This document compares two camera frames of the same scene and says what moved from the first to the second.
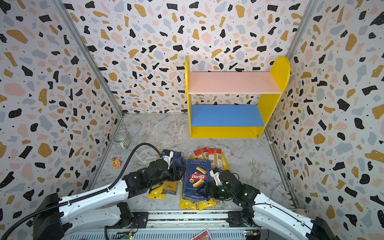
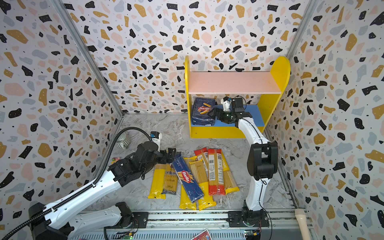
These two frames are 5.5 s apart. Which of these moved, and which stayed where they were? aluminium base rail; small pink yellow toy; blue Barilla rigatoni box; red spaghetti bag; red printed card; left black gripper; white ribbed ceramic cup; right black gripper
Moved: red spaghetti bag; blue Barilla rigatoni box; left black gripper; right black gripper
Stayed: red printed card; white ribbed ceramic cup; aluminium base rail; small pink yellow toy
